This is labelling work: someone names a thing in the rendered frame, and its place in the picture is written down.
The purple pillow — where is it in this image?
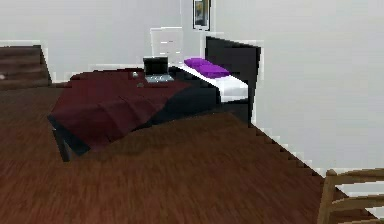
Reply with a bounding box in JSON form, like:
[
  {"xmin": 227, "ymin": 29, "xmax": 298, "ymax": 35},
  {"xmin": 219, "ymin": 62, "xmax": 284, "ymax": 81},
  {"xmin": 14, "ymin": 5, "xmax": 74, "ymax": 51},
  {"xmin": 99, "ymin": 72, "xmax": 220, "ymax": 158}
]
[
  {"xmin": 196, "ymin": 64, "xmax": 232, "ymax": 79},
  {"xmin": 183, "ymin": 57, "xmax": 212, "ymax": 69}
]

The black laptop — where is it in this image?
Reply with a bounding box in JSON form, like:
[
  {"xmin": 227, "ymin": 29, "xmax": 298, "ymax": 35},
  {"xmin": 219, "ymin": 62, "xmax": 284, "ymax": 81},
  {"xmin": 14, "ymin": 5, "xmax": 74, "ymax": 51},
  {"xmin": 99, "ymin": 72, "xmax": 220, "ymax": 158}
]
[{"xmin": 142, "ymin": 56, "xmax": 175, "ymax": 84}]

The white chest of drawers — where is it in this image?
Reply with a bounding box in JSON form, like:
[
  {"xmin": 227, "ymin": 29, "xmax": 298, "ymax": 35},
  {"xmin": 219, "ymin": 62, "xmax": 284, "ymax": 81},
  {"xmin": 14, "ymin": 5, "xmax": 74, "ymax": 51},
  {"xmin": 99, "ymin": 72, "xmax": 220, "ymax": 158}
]
[{"xmin": 150, "ymin": 27, "xmax": 184, "ymax": 66}]

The black bed with maroon blanket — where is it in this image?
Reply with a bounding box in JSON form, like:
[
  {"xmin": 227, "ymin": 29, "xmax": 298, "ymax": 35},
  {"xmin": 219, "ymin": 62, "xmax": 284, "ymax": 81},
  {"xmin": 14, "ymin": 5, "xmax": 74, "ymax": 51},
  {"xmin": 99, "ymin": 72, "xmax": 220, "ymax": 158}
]
[{"xmin": 47, "ymin": 35, "xmax": 262, "ymax": 163}]

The black framed picture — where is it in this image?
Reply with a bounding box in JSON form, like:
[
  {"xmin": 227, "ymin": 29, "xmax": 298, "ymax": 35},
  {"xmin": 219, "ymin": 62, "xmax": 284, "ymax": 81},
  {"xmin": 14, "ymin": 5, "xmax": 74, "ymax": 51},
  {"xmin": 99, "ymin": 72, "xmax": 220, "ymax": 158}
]
[{"xmin": 192, "ymin": 0, "xmax": 212, "ymax": 31}]

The light wooden chair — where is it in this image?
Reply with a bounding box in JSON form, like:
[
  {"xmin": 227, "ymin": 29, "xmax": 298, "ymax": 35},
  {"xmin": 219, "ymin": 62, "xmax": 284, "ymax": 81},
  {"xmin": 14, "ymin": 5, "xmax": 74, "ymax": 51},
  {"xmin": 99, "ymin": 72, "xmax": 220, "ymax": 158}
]
[{"xmin": 316, "ymin": 168, "xmax": 384, "ymax": 224}]

